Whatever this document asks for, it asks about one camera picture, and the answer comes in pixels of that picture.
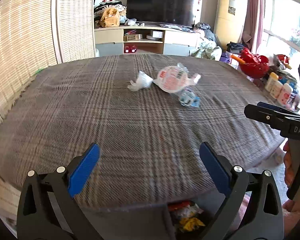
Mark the yellow cap lotion bottle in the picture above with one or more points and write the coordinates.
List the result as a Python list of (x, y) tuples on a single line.
[(272, 79)]

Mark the right hand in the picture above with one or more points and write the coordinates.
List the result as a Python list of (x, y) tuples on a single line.
[(289, 173)]

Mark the gold wrapper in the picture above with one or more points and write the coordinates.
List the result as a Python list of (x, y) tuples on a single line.
[(190, 224)]

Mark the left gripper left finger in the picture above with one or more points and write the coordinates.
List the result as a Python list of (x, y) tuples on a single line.
[(36, 218)]

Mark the white crumpled tissue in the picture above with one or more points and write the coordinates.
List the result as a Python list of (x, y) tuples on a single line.
[(143, 81)]

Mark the blue white crumpled wrapper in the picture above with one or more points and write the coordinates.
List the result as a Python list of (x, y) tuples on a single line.
[(188, 98)]

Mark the beige standing air conditioner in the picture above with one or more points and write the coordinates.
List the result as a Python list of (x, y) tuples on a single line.
[(230, 21)]

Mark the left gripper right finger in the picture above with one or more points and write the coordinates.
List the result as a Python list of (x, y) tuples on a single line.
[(233, 182)]

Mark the beige tv cabinet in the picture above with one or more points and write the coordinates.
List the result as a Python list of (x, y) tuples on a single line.
[(145, 40)]

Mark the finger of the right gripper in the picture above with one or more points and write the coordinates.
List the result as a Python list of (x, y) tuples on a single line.
[(280, 122), (266, 108)]

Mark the grey plaid table cloth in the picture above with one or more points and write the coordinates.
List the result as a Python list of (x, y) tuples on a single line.
[(149, 142)]

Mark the tan plush backpack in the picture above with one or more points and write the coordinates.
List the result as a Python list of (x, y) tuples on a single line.
[(110, 18)]

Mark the black flat television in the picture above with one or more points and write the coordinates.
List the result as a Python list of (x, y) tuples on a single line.
[(179, 12)]

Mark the pink fluffy garment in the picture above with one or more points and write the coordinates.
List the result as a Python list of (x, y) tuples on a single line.
[(263, 219)]

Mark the pink curtain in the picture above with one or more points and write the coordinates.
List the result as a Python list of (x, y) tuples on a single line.
[(253, 29)]

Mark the pink label white bottle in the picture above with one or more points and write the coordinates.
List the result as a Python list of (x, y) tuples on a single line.
[(284, 94)]

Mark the dark grey trash bin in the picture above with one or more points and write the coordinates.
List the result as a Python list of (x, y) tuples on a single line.
[(154, 221)]

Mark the white cream bottle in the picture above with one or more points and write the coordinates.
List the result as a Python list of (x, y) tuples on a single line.
[(276, 89)]

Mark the woven bamboo folding screen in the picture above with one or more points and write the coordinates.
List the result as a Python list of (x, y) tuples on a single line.
[(35, 34)]

